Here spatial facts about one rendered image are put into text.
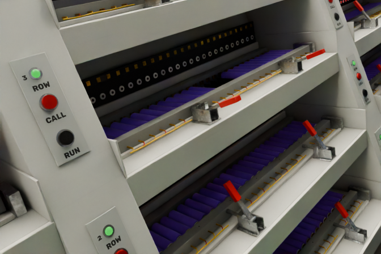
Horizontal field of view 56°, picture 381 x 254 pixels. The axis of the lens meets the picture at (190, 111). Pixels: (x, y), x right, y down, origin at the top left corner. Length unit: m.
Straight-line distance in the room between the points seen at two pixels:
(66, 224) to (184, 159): 0.18
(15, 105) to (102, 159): 0.11
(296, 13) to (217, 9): 0.33
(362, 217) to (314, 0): 0.51
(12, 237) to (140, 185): 0.15
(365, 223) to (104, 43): 0.71
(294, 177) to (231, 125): 0.22
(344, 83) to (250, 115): 0.35
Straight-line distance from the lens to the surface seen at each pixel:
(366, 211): 0.98
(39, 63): 0.43
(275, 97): 0.68
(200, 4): 0.60
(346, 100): 0.93
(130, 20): 0.51
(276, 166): 0.75
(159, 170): 0.48
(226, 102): 0.52
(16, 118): 0.42
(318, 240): 0.85
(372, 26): 1.14
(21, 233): 0.43
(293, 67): 0.76
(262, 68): 0.74
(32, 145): 0.42
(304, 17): 0.92
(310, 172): 0.76
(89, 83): 0.63
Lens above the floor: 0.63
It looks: 6 degrees down
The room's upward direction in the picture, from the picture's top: 23 degrees counter-clockwise
